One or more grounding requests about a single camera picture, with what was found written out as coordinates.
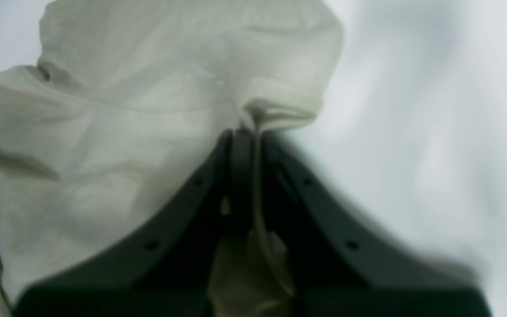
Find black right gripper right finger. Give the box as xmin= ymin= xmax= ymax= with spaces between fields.
xmin=259 ymin=133 xmax=491 ymax=317

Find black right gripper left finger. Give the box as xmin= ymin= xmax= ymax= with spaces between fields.
xmin=12 ymin=129 xmax=254 ymax=317

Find beige T-shirt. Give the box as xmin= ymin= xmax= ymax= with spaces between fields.
xmin=0 ymin=0 xmax=342 ymax=317

